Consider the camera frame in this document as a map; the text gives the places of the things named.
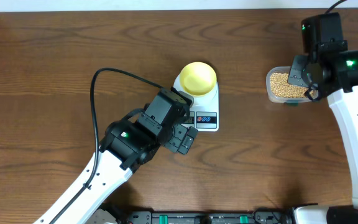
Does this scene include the yellow plastic bowl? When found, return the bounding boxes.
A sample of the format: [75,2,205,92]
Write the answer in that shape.
[179,62,217,96]

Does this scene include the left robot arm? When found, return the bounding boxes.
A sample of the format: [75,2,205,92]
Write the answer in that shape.
[37,88,198,223]

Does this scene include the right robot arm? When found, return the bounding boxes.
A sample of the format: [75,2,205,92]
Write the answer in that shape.
[288,12,358,223]

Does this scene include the white digital kitchen scale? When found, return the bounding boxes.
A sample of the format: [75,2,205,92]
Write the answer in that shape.
[182,83,219,132]

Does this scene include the soybeans in container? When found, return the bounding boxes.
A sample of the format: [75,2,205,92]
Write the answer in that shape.
[269,72,307,98]

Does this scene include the clear plastic container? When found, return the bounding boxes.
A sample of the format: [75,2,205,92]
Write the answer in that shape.
[266,67,310,103]

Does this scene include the right black cable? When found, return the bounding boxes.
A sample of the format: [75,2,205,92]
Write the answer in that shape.
[324,0,349,15]

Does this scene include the black cable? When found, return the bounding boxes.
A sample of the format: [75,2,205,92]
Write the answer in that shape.
[48,67,164,224]
[324,0,349,15]

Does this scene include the left black cable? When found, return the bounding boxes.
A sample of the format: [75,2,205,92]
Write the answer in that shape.
[48,67,164,224]

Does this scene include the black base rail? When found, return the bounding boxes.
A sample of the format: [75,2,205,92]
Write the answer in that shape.
[98,203,358,224]

